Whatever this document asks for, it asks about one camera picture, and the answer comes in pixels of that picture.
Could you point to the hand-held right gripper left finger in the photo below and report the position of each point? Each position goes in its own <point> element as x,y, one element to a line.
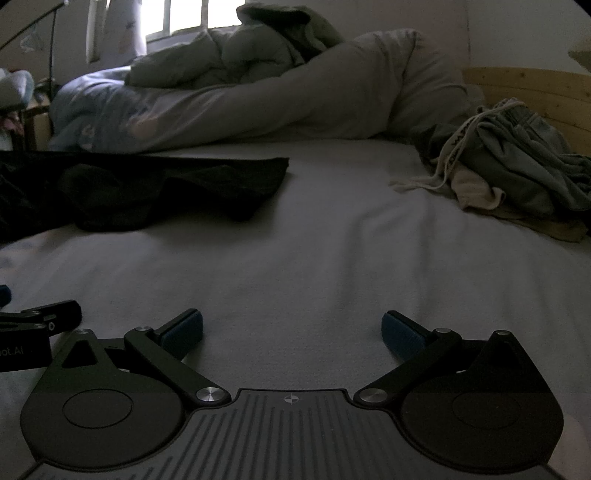
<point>182,331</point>

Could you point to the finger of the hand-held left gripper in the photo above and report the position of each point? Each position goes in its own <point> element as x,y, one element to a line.
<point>3,296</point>
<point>64,314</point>

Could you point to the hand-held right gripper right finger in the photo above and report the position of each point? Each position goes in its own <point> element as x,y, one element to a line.
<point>399,337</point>

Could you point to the black clothes rack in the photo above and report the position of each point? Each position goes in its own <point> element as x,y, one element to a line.
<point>51,50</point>

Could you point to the clothes hanger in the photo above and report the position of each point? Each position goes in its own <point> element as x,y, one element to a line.
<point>32,42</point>

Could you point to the black garment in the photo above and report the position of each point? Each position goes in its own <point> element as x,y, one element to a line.
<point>138,194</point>

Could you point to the pink cloth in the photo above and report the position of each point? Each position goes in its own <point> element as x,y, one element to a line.
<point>9,124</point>

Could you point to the dark wooden furniture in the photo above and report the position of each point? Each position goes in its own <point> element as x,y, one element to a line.
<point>37,127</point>

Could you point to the light grey comforter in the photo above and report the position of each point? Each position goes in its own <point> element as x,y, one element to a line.
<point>346,87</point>

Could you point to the wooden headboard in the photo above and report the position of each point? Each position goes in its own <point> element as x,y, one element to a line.
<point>531,92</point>

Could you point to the grey-green padded duvet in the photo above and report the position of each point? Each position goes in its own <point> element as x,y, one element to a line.
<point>240,50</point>

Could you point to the white printed curtain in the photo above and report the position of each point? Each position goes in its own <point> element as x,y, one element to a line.
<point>124,27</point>

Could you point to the window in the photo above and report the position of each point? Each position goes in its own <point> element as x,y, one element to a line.
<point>184,14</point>

